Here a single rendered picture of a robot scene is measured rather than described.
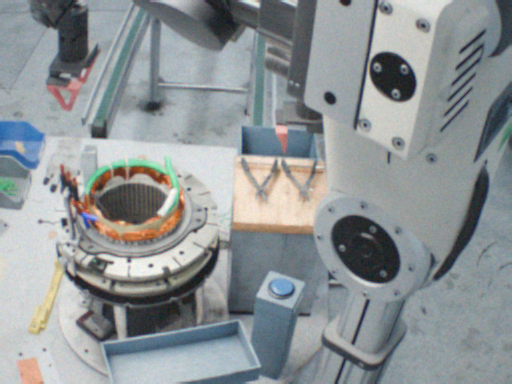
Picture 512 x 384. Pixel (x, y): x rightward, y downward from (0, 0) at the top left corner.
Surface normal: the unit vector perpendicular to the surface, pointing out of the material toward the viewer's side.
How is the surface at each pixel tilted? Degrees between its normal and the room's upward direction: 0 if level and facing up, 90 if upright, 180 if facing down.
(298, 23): 90
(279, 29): 101
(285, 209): 0
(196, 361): 0
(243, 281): 90
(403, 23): 90
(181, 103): 0
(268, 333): 90
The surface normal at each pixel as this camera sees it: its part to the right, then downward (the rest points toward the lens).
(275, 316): -0.36, 0.59
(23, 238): 0.08, -0.75
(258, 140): 0.01, 0.66
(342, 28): -0.62, 0.47
